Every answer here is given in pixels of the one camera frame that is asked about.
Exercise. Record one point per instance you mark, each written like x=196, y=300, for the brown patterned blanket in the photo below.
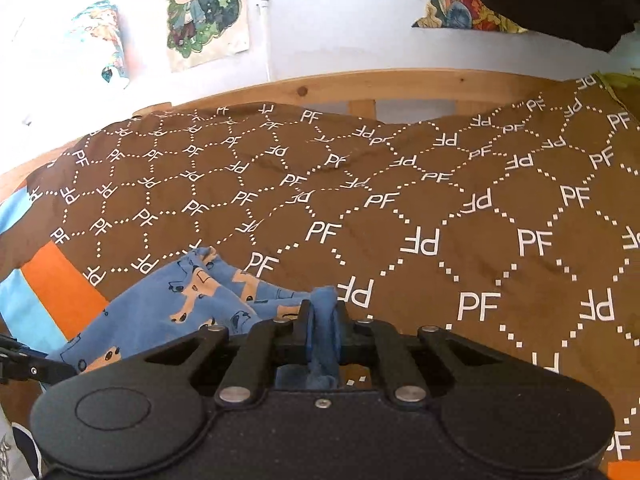
x=425, y=200

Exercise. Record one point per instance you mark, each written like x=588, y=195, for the wooden bed frame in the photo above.
x=400, y=87

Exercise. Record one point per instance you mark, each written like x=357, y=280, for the blue printed pants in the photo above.
x=150, y=305

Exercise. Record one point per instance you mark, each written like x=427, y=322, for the pale blue wall poster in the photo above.
x=102, y=40

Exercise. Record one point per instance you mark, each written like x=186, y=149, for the yellow-haired figure wall poster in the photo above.
x=207, y=10

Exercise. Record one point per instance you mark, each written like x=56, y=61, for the white floral bed sheet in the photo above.
x=6, y=440

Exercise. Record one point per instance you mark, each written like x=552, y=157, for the yellow-green cloth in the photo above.
x=622, y=87

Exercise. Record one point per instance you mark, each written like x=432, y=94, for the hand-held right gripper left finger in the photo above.
x=303, y=325

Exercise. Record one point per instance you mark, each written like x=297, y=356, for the white wall pipe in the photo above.
x=266, y=35

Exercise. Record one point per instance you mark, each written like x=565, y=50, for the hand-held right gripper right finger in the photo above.
x=343, y=330

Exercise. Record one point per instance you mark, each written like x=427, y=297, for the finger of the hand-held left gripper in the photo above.
x=35, y=367

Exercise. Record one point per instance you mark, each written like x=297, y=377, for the colourful printed cloth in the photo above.
x=460, y=10

